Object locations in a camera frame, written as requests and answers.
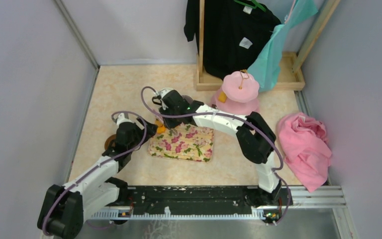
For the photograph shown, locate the orange fish-shaped cake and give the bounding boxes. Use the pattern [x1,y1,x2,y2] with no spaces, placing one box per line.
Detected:
[156,122,166,134]

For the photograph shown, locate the yellow rectangular biscuit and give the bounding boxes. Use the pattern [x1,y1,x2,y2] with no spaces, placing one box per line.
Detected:
[217,91,228,103]

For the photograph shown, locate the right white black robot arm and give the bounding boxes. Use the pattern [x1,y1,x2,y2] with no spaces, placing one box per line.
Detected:
[152,88,280,205]

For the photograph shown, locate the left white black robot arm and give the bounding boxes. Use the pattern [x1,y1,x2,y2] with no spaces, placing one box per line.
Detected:
[37,113,158,239]

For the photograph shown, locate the brown round coaster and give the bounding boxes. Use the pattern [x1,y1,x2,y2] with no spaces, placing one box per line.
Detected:
[104,134,116,150]

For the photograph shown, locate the black mug white inside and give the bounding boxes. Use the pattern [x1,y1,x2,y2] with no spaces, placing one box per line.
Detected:
[152,95,163,107]

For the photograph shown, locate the floral rectangular tray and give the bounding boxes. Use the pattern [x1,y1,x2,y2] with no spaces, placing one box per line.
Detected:
[148,124,214,163]

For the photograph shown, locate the pink three-tier cake stand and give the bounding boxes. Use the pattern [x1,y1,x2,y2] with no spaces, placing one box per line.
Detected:
[210,70,260,115]

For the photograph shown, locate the black t-shirt on hanger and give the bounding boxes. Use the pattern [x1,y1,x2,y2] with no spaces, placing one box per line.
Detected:
[203,0,281,79]

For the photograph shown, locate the teal garment hanging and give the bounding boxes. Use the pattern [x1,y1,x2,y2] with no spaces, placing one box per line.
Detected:
[247,0,318,92]

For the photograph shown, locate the wooden clothes rack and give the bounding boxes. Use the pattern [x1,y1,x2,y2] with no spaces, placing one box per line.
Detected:
[193,0,340,91]

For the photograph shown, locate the pink crumpled towel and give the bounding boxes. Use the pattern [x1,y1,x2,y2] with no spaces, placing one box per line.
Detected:
[277,113,332,193]

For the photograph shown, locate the green clothes hanger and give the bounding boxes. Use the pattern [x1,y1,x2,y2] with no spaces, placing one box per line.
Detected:
[234,0,267,12]

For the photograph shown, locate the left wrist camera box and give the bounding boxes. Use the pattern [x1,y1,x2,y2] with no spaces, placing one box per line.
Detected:
[111,112,133,126]

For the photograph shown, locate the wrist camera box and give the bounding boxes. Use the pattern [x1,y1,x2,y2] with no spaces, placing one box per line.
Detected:
[111,112,133,126]
[156,88,174,99]

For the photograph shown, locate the grey mug black handle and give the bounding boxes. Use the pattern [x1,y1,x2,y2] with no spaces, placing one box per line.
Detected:
[182,95,193,104]

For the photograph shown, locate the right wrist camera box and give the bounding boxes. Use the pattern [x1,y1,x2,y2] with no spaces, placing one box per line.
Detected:
[156,88,174,99]

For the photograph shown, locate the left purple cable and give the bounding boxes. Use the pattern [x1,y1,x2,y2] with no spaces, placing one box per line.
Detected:
[41,111,148,237]

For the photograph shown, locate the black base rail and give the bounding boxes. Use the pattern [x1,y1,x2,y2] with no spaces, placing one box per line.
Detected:
[91,186,347,224]

